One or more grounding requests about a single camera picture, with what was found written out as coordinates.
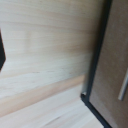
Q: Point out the black frame drawer cabinet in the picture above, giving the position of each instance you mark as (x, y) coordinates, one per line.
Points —
(96, 63)

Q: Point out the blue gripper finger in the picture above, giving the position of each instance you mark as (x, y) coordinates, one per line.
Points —
(1, 51)

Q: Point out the dark framed cabinet panel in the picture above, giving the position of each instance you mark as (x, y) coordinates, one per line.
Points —
(111, 66)

